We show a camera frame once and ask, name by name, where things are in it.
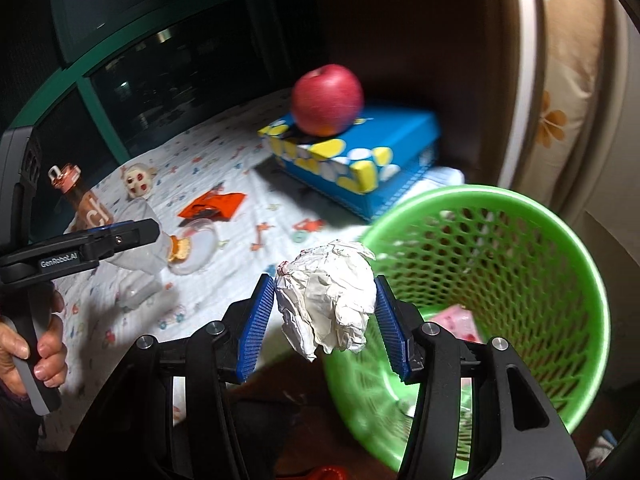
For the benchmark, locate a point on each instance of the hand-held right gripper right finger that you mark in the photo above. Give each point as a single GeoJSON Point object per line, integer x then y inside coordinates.
{"type": "Point", "coordinates": [392, 335]}

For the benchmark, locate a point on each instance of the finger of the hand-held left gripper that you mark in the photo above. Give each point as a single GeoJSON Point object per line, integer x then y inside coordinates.
{"type": "Point", "coordinates": [132, 237]}
{"type": "Point", "coordinates": [102, 230]}

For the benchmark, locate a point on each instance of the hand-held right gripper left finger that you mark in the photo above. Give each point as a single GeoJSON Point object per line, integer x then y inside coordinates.
{"type": "Point", "coordinates": [255, 335]}

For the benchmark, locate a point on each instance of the pink packet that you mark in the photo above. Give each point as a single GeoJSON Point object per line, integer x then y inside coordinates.
{"type": "Point", "coordinates": [457, 324]}

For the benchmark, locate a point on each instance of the white paper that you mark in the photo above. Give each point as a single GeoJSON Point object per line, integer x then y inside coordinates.
{"type": "Point", "coordinates": [325, 300]}

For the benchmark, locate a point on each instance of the green mesh plastic basket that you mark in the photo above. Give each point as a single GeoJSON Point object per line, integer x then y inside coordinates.
{"type": "Point", "coordinates": [525, 270]}

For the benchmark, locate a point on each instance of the person's left hand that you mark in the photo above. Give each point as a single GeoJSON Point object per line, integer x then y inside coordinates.
{"type": "Point", "coordinates": [52, 350]}

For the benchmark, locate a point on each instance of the orange water bottle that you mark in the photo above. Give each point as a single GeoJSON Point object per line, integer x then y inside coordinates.
{"type": "Point", "coordinates": [92, 210]}

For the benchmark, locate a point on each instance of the orange peel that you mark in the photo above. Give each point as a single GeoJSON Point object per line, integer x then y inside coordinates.
{"type": "Point", "coordinates": [179, 250]}

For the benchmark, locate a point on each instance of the clear rectangular plastic box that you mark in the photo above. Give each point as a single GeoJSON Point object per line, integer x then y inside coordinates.
{"type": "Point", "coordinates": [140, 292]}

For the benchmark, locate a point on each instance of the white red-spotted round toy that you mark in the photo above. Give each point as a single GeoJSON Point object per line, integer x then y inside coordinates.
{"type": "Point", "coordinates": [139, 181]}

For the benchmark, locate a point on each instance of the printed white tablecloth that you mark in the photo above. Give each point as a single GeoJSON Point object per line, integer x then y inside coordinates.
{"type": "Point", "coordinates": [240, 255]}

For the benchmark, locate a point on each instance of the orange snack wrapper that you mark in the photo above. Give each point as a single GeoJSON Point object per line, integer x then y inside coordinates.
{"type": "Point", "coordinates": [220, 205]}

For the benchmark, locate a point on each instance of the blue spotted tissue box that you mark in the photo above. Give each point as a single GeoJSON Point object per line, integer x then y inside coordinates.
{"type": "Point", "coordinates": [400, 160]}

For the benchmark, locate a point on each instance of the red apple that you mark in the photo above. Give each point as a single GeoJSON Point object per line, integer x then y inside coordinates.
{"type": "Point", "coordinates": [327, 100]}

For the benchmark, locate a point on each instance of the brown wooden panel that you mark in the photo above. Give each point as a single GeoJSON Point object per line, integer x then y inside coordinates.
{"type": "Point", "coordinates": [425, 35]}

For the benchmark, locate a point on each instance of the green window frame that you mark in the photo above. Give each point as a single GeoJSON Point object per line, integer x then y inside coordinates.
{"type": "Point", "coordinates": [100, 110]}

